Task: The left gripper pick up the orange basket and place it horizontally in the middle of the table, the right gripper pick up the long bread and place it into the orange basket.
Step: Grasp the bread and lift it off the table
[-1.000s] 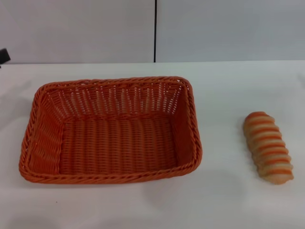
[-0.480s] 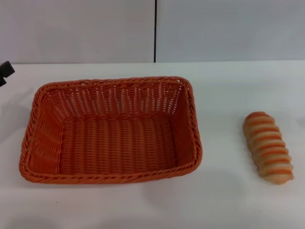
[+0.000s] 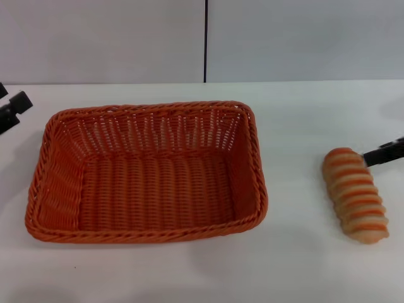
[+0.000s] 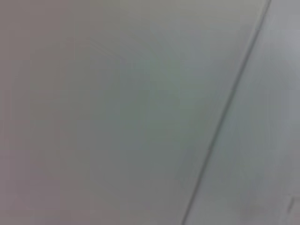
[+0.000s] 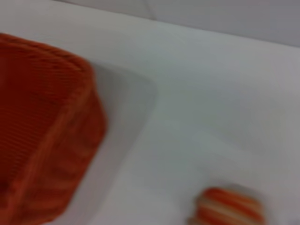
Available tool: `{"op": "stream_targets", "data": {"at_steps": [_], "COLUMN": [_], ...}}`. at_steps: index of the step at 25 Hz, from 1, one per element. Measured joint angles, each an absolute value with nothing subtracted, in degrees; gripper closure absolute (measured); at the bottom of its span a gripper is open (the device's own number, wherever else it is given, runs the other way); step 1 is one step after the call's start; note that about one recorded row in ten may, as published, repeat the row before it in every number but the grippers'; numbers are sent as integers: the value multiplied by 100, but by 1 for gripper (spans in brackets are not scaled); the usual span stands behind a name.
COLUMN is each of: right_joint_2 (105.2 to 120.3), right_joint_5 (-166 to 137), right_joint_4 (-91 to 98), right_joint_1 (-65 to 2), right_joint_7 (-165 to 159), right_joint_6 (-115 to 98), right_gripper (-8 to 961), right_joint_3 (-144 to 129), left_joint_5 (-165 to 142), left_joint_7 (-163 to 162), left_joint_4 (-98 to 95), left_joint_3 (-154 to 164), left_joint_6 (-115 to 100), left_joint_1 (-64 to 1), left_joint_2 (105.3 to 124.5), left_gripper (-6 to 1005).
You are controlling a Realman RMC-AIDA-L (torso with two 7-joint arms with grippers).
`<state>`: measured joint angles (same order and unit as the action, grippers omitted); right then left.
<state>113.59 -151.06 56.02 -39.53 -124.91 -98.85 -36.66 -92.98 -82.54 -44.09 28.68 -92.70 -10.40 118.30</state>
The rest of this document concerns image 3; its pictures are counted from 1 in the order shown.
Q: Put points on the orange woven plastic basket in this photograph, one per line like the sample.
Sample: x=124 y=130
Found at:
x=151 y=189

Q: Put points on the striped orange bread roll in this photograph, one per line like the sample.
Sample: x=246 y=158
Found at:
x=353 y=195

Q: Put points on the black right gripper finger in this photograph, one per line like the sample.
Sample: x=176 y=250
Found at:
x=385 y=155

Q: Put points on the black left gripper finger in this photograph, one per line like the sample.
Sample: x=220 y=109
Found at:
x=12 y=110
x=2 y=90

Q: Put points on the black vertical wall strip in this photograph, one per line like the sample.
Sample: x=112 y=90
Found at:
x=205 y=41

